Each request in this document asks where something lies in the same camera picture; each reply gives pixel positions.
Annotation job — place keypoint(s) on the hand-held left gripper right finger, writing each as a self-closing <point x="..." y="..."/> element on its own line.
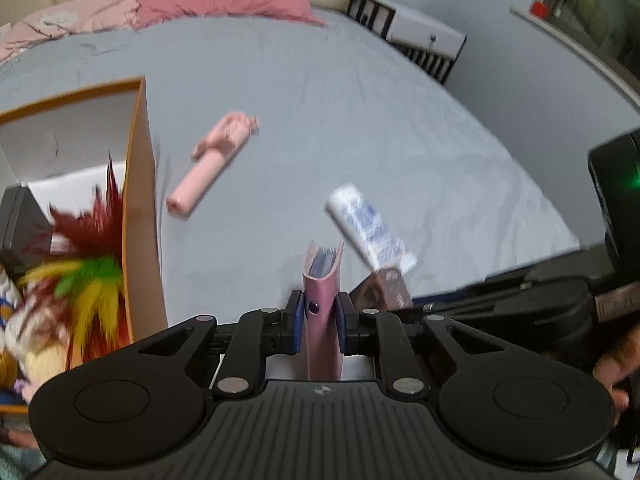
<point x="344" y="327"/>

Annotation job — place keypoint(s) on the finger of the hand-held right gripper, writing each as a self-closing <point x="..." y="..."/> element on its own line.
<point x="490" y="296"/>

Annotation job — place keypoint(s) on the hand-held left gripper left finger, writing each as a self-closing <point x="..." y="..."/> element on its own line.
<point x="296" y="325"/>

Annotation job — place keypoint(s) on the pink wallet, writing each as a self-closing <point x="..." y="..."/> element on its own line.
<point x="322" y="340"/>

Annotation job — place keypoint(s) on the orange cardboard box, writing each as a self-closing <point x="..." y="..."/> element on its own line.
<point x="142" y="240"/>

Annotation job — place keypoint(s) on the colourful feather toy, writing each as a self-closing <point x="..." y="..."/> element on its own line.
<point x="90" y="270"/>

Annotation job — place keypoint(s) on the cream crochet plush toy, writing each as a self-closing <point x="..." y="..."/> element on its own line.
<point x="40" y="355"/>

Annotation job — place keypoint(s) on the dark grey box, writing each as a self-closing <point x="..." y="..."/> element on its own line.
<point x="20" y="220"/>

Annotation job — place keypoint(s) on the person's right hand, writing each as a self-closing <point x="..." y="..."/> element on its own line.
<point x="612" y="370"/>

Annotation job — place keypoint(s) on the white cream tube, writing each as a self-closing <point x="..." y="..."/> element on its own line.
<point x="367" y="227"/>

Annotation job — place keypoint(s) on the white windowsill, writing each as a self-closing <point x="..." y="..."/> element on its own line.
<point x="575" y="45"/>

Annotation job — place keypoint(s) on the pink rolled cloth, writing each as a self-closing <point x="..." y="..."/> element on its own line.
<point x="205" y="175"/>

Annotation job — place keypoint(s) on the dark window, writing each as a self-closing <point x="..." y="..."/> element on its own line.
<point x="600" y="5"/>

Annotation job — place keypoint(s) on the red cup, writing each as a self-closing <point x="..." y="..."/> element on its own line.
<point x="540" y="9"/>

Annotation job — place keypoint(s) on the bed with grey sheet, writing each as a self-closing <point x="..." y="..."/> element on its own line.
<point x="350" y="110"/>

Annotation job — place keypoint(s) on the white nightstand with knob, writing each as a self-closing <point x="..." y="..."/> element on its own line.
<point x="425" y="35"/>

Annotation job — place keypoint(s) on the teal striped blanket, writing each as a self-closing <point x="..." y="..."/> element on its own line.
<point x="15" y="462"/>

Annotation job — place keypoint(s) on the light pink pillow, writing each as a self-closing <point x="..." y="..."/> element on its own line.
<point x="75" y="17"/>

